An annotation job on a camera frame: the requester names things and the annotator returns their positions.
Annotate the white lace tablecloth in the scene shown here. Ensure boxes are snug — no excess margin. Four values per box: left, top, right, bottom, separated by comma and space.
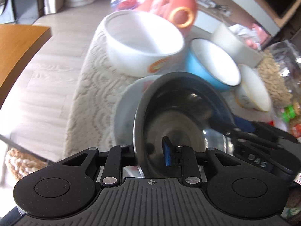
63, 24, 139, 158

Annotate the glass jar of peanuts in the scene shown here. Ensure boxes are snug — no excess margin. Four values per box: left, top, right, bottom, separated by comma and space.
256, 40, 300, 108

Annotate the blue enamel bowl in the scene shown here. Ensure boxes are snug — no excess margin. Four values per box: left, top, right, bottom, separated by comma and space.
185, 38, 241, 91

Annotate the pink toy carrier case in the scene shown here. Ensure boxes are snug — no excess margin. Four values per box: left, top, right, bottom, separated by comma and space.
111, 0, 197, 37

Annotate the large white bowl orange print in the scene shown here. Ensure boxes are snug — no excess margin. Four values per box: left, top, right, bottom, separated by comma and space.
102, 10, 185, 78

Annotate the white rectangular tissue box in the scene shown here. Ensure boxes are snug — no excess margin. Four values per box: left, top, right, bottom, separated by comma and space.
210, 24, 263, 68

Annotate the woven basket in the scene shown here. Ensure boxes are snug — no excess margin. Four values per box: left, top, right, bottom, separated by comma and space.
5, 148, 48, 181

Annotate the wooden table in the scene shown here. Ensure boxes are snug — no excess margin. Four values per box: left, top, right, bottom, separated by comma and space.
1, 24, 52, 105

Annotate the white plate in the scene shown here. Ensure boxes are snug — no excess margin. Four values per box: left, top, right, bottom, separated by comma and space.
111, 75, 161, 145

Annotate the small white patterned bowl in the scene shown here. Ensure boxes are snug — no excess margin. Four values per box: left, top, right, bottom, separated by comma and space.
235, 64, 272, 113

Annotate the stainless steel bowl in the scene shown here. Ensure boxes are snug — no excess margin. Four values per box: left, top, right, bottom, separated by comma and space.
133, 71, 234, 178

